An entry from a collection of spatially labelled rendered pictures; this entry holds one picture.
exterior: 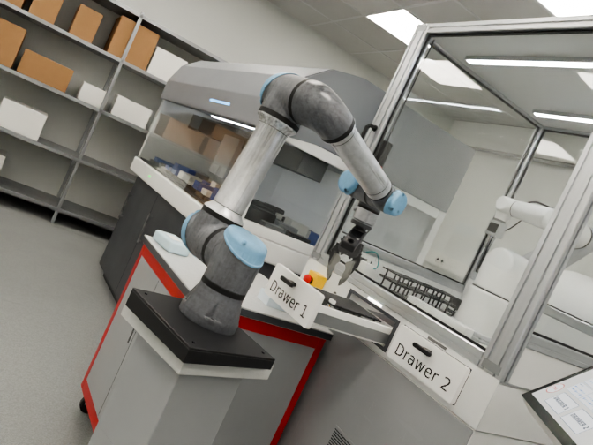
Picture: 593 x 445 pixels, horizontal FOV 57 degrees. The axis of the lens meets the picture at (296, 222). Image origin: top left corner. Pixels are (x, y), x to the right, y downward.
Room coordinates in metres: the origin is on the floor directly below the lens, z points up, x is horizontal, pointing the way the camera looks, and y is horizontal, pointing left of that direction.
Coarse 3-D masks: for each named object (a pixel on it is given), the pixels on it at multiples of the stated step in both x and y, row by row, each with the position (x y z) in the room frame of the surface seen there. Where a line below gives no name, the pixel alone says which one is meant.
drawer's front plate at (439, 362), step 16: (400, 336) 1.72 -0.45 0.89; (416, 336) 1.67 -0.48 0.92; (400, 352) 1.70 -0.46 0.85; (416, 352) 1.65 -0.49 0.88; (432, 352) 1.60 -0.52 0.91; (432, 368) 1.58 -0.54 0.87; (448, 368) 1.54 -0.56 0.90; (464, 368) 1.50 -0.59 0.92; (432, 384) 1.56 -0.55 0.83; (448, 400) 1.50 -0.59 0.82
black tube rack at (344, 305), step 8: (328, 296) 1.81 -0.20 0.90; (336, 296) 1.89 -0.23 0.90; (336, 304) 1.73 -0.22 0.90; (344, 304) 1.80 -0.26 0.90; (352, 304) 1.88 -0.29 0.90; (344, 312) 1.83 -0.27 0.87; (352, 312) 1.74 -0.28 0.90; (360, 312) 1.79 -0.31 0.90; (368, 312) 1.86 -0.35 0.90; (376, 320) 1.79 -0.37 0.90
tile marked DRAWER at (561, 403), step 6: (552, 396) 1.19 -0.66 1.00; (558, 396) 1.18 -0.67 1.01; (564, 396) 1.16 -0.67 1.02; (546, 402) 1.18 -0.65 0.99; (552, 402) 1.16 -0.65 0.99; (558, 402) 1.15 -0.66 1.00; (564, 402) 1.14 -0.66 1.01; (570, 402) 1.13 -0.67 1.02; (552, 408) 1.13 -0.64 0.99; (558, 408) 1.12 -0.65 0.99; (564, 408) 1.11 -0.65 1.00; (570, 408) 1.10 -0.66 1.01
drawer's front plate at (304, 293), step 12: (276, 264) 1.83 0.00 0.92; (276, 276) 1.80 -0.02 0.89; (288, 276) 1.75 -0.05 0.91; (276, 288) 1.78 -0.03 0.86; (288, 288) 1.73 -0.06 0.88; (300, 288) 1.68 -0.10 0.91; (312, 288) 1.64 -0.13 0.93; (276, 300) 1.75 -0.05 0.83; (300, 300) 1.65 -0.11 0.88; (312, 300) 1.61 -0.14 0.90; (288, 312) 1.68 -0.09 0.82; (300, 312) 1.63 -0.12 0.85; (312, 312) 1.59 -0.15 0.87; (300, 324) 1.61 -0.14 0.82
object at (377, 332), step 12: (324, 312) 1.63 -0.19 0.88; (336, 312) 1.66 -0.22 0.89; (324, 324) 1.64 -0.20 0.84; (336, 324) 1.66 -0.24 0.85; (348, 324) 1.69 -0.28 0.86; (360, 324) 1.71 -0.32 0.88; (372, 324) 1.74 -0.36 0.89; (384, 324) 1.84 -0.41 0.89; (360, 336) 1.73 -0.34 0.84; (372, 336) 1.75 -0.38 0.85; (384, 336) 1.77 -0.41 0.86
